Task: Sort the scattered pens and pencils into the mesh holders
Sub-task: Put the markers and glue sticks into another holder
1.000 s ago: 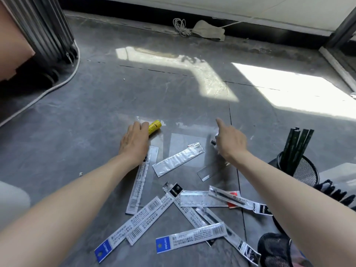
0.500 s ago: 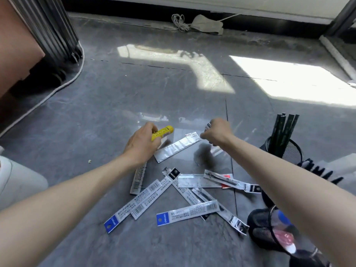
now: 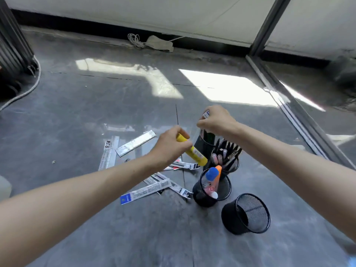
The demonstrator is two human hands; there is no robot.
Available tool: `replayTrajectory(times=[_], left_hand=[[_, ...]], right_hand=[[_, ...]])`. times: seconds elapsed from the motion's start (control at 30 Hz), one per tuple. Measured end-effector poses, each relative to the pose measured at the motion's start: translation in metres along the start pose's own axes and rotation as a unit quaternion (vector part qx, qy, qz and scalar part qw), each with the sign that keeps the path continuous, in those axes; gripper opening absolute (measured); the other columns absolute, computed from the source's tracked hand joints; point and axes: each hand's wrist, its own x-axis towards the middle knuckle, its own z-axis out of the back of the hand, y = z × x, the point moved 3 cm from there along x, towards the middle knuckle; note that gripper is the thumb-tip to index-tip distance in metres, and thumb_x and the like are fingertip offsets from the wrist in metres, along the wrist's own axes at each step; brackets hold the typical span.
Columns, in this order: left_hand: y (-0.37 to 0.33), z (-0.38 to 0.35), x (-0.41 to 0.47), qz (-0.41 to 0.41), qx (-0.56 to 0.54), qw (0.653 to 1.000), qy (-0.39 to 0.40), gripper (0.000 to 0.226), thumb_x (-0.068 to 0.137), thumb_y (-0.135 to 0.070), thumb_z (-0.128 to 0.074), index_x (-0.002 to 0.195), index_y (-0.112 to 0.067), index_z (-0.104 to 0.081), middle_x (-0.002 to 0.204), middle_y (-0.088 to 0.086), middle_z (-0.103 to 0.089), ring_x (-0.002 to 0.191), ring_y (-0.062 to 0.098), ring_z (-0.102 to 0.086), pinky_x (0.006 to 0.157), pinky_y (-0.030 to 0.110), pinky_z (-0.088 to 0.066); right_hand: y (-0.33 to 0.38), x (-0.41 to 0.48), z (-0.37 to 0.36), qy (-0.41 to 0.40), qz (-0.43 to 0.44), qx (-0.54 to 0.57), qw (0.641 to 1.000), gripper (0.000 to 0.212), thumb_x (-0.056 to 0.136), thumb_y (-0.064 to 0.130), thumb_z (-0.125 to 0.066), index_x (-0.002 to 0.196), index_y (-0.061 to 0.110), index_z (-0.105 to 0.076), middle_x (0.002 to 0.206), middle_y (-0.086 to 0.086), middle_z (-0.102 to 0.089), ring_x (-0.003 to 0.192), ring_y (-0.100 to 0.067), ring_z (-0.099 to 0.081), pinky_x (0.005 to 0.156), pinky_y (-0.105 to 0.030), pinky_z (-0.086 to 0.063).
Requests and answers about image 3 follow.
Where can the yellow marker pen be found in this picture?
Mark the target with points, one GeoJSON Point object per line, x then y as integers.
{"type": "Point", "coordinates": [196, 154]}

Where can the long silver ruler packet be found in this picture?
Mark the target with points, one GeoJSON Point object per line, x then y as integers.
{"type": "Point", "coordinates": [108, 154]}

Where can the grey cloth bag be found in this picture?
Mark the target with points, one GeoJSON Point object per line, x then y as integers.
{"type": "Point", "coordinates": [160, 43]}

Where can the tall black mesh pen cup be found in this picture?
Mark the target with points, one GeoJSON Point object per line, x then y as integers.
{"type": "Point", "coordinates": [203, 145]}

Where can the person's right forearm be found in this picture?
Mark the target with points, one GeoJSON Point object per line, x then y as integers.
{"type": "Point", "coordinates": [300, 175]}

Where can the white correction tape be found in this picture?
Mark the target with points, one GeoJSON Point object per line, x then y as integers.
{"type": "Point", "coordinates": [214, 194]}

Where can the clear refill packet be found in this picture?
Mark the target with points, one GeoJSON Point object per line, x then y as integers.
{"type": "Point", "coordinates": [178, 187]}
{"type": "Point", "coordinates": [206, 114]}

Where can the empty black mesh pen cup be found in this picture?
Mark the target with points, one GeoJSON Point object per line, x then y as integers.
{"type": "Point", "coordinates": [236, 216]}

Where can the black mesh cup with pens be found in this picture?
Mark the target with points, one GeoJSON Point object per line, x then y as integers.
{"type": "Point", "coordinates": [232, 165]}

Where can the person's left fingers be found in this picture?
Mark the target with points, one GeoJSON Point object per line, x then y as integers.
{"type": "Point", "coordinates": [185, 144]}

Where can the orange marker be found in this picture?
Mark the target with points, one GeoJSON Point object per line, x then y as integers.
{"type": "Point", "coordinates": [218, 171]}

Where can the blue label refill packet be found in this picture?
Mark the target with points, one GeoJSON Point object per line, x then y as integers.
{"type": "Point", "coordinates": [147, 190]}

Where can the black refill packet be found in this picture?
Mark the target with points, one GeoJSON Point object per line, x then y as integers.
{"type": "Point", "coordinates": [186, 165]}

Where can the black metal rack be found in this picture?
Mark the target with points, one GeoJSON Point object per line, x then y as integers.
{"type": "Point", "coordinates": [14, 47]}

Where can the short silver ruler packet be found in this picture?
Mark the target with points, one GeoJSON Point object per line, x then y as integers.
{"type": "Point", "coordinates": [135, 143]}

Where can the person's right fingers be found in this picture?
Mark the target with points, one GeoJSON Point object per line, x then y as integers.
{"type": "Point", "coordinates": [203, 123]}

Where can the person's left hand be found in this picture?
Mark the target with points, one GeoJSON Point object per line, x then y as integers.
{"type": "Point", "coordinates": [167, 147]}

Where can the person's right hand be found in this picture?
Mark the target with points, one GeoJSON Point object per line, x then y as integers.
{"type": "Point", "coordinates": [219, 120]}

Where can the red refill packet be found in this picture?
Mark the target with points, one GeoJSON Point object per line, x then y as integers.
{"type": "Point", "coordinates": [173, 166]}

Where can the blue capped marker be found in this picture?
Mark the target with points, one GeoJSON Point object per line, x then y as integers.
{"type": "Point", "coordinates": [212, 174]}

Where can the bundle of black pens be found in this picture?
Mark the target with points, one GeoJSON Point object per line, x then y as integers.
{"type": "Point", "coordinates": [226, 152]}

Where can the black mesh cup with markers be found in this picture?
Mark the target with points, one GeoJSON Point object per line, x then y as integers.
{"type": "Point", "coordinates": [201, 197]}

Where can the metal sliding door track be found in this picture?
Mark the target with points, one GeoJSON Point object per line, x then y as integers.
{"type": "Point", "coordinates": [292, 108]}

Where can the person's left forearm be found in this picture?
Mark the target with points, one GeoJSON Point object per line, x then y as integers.
{"type": "Point", "coordinates": [69, 202]}

